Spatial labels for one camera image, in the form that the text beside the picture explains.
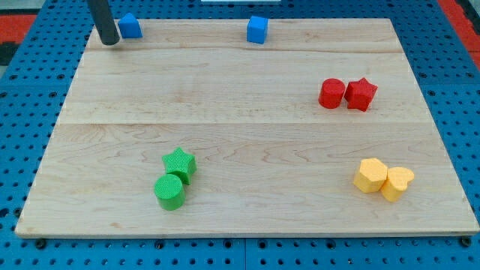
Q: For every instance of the yellow heart block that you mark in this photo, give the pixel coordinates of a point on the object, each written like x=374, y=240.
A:
x=396, y=183

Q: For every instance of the red cylinder block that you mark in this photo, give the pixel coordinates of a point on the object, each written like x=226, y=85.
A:
x=331, y=93

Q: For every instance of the blue triangle block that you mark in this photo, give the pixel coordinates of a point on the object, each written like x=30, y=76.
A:
x=129, y=26

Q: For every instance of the green star block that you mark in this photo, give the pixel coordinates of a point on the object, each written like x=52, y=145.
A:
x=181, y=164

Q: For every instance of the blue cube block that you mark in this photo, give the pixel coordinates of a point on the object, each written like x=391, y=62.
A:
x=257, y=29

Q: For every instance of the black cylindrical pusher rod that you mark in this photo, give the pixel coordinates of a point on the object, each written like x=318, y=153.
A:
x=104, y=22

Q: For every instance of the red star block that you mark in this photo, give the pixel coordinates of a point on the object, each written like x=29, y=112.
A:
x=359, y=94

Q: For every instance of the light wooden board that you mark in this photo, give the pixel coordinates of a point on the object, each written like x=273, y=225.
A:
x=270, y=160

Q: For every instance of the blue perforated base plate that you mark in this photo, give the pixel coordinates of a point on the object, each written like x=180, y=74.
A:
x=37, y=79

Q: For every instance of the yellow hexagon block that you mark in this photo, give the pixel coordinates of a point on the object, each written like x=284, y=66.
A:
x=370, y=175

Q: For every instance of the green cylinder block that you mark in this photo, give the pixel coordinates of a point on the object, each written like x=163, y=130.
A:
x=169, y=192

